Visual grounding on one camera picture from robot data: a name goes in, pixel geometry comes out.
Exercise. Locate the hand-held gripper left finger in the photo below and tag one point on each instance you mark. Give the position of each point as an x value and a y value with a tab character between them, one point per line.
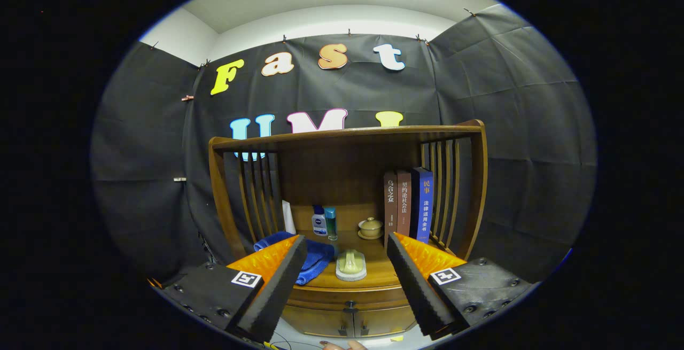
280	286

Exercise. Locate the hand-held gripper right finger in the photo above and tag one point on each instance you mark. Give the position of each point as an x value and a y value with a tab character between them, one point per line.
414	286

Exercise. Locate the wooden drawer with black knob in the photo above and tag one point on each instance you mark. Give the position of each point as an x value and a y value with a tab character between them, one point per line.
320	296

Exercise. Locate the wooden countertop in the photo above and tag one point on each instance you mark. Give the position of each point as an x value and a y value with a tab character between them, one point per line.
379	270

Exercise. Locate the wooden cabinet door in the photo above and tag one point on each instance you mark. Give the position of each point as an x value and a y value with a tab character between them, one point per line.
385	320
318	322

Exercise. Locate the brown wooden cabinet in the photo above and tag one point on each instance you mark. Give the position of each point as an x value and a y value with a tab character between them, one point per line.
342	168

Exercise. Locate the blue folded towel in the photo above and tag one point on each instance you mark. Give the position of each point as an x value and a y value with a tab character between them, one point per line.
319	259

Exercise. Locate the white tube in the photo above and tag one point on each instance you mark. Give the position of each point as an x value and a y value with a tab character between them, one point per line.
288	216

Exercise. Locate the white lotion bottle blue cap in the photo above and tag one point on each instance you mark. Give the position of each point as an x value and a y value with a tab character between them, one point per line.
319	225

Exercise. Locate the pale yellow lidded teacup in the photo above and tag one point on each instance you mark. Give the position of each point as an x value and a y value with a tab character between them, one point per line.
370	228

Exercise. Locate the teal clear bottle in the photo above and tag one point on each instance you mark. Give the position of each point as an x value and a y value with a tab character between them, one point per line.
331	224

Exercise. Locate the reddish brown book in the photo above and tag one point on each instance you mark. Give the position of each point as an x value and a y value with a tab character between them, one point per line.
404	205

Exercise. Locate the blue book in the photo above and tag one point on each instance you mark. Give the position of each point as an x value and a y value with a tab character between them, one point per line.
426	205

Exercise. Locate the dark brown book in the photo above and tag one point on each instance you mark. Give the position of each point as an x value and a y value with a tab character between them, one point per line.
390	205

